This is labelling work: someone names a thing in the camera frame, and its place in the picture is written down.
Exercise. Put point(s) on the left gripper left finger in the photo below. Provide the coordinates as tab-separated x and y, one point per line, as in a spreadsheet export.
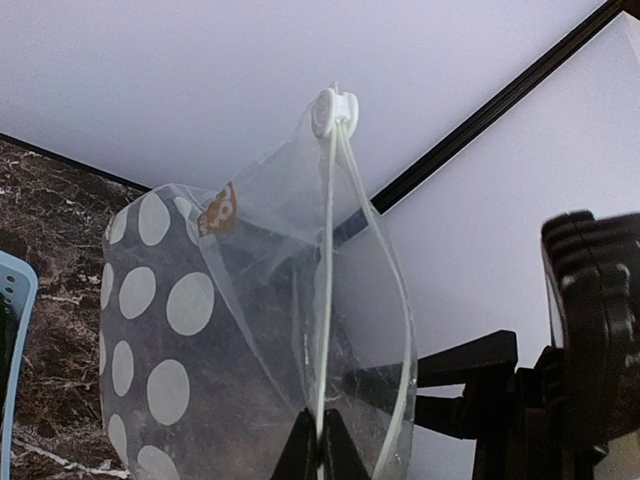
298	457

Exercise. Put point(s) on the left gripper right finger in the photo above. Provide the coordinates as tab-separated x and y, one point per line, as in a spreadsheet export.
339	457

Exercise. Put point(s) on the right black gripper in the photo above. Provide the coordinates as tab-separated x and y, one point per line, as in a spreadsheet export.
528	423

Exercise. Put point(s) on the polka dot zip bag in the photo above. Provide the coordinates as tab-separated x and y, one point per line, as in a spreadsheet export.
225	313

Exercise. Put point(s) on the light blue plastic basket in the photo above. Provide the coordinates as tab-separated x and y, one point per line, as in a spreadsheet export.
19	286

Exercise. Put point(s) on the right black frame post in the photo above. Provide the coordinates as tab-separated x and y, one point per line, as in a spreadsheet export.
536	73

